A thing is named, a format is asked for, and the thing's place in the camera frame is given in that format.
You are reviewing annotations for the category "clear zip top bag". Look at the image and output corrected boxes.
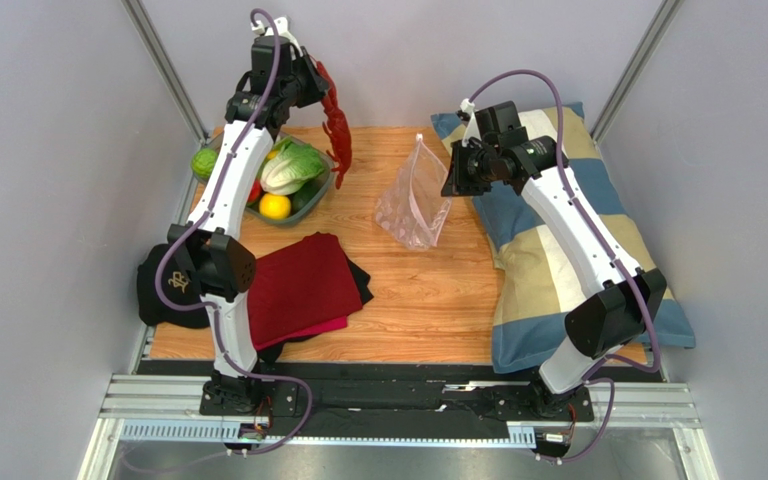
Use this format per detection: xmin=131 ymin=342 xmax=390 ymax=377
xmin=373 ymin=133 xmax=452 ymax=250

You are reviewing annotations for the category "red toy lobster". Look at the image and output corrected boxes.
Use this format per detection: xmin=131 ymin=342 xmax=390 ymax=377
xmin=314 ymin=60 xmax=353 ymax=190

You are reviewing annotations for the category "green custard apple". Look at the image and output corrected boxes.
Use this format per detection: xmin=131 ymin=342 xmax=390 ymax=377
xmin=190 ymin=148 xmax=219 ymax=182

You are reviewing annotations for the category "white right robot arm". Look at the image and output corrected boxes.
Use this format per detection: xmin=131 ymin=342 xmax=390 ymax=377
xmin=441 ymin=99 xmax=666 ymax=396

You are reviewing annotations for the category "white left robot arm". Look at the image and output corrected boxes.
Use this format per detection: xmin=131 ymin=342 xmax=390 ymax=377
xmin=168 ymin=33 xmax=329 ymax=401

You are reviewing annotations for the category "white green cabbage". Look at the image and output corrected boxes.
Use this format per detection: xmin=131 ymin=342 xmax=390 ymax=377
xmin=259 ymin=137 xmax=326 ymax=196

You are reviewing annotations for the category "dark green avocado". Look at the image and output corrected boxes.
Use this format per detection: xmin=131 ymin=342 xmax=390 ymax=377
xmin=290 ymin=180 xmax=321 ymax=215

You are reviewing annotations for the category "yellow lemon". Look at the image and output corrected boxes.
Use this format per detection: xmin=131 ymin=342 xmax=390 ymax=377
xmin=258 ymin=193 xmax=292 ymax=221

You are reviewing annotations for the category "blue beige checked pillow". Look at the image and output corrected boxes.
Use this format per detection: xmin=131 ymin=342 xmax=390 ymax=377
xmin=430 ymin=101 xmax=697 ymax=375

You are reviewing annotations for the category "dark red folded cloth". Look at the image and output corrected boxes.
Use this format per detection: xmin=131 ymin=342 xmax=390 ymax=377
xmin=248 ymin=233 xmax=364 ymax=333

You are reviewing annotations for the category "pink folded cloth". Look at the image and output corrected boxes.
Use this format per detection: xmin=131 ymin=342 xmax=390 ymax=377
xmin=251 ymin=316 xmax=348 ymax=351

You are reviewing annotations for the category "black cap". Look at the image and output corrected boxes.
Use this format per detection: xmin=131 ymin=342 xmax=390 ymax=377
xmin=136 ymin=244 xmax=210 ymax=329

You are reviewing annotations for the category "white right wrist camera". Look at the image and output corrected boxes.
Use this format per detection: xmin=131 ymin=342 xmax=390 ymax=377
xmin=457 ymin=98 xmax=481 ymax=147

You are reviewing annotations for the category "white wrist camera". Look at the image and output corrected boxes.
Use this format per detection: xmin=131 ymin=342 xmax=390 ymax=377
xmin=251 ymin=16 xmax=304 ymax=59
xmin=457 ymin=98 xmax=481 ymax=147

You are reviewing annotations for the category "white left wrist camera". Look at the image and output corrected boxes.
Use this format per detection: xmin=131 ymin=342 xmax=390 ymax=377
xmin=251 ymin=16 xmax=304 ymax=59

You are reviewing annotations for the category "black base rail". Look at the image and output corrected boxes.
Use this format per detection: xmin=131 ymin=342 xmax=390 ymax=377
xmin=136 ymin=359 xmax=665 ymax=441

